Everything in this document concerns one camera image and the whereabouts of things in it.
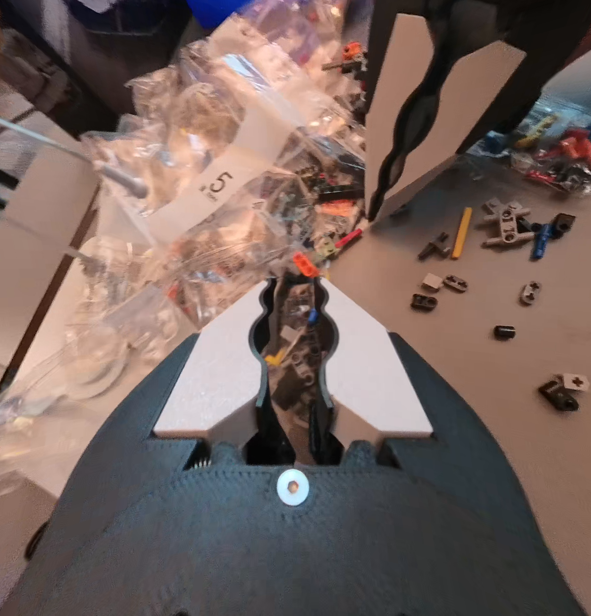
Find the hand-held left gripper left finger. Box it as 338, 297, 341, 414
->
153, 278, 277, 454

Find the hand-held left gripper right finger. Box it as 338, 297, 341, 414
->
315, 277, 435, 459

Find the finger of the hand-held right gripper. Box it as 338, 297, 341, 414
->
371, 41, 527, 226
364, 13, 439, 221

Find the small grey lego assembly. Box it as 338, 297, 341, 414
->
451, 207, 474, 261

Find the grey connector with black pin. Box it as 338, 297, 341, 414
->
417, 232, 451, 261

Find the dark grey lego chassis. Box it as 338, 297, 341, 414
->
322, 41, 369, 75

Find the heap of loose lego parts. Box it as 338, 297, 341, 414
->
262, 226, 363, 429

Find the grey double-hole lego connector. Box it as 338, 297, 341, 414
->
482, 197, 537, 249

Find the orange lego connector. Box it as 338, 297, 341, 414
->
292, 251, 321, 278

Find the blue lego pin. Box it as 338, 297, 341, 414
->
532, 223, 552, 261

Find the pile of clear lego bags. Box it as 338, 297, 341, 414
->
0, 0, 373, 496

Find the small zip bag of pins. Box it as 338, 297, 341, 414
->
469, 96, 591, 194

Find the white cardboard box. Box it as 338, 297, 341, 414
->
0, 149, 101, 369

